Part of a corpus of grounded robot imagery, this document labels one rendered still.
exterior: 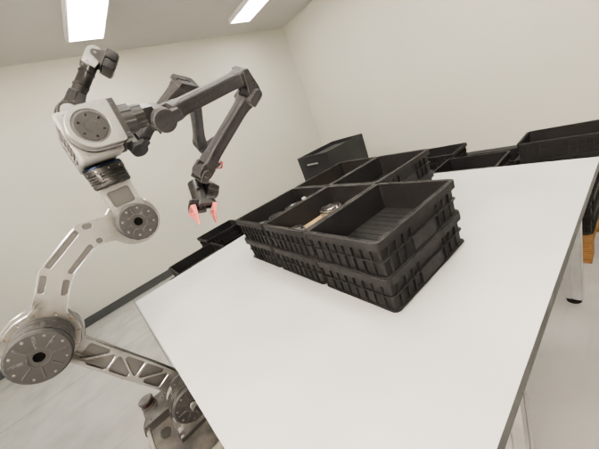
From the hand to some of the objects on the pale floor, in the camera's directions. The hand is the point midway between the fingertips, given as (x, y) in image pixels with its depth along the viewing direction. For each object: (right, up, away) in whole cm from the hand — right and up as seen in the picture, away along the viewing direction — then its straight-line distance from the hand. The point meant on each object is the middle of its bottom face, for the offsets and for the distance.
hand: (208, 221), depth 109 cm
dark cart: (+100, +4, +220) cm, 241 cm away
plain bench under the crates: (+77, -70, +45) cm, 113 cm away
